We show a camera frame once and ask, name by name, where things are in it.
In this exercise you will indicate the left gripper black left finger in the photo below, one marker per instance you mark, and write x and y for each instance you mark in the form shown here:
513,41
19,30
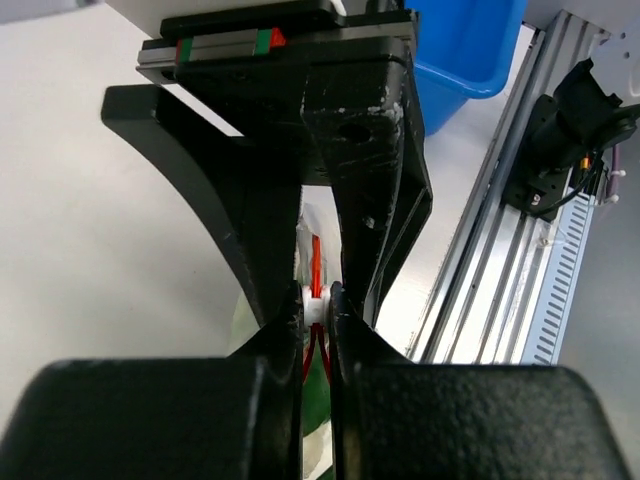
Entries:
237,417

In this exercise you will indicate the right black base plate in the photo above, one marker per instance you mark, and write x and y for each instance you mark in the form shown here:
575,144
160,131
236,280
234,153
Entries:
531,192

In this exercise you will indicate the clear zip bag orange zipper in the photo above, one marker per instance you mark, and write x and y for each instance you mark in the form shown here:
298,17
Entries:
316,266

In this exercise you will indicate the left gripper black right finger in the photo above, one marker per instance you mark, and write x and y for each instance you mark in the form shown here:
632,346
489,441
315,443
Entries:
396,419

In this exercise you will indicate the white slotted cable duct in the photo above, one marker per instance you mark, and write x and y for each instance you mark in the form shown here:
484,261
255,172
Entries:
553,307

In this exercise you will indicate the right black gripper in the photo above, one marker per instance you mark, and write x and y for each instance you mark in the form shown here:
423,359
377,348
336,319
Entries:
288,75

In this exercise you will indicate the aluminium mounting rail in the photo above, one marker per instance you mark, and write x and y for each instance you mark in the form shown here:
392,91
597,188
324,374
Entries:
492,258

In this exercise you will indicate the blue plastic bin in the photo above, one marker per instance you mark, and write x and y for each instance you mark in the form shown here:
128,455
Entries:
464,52

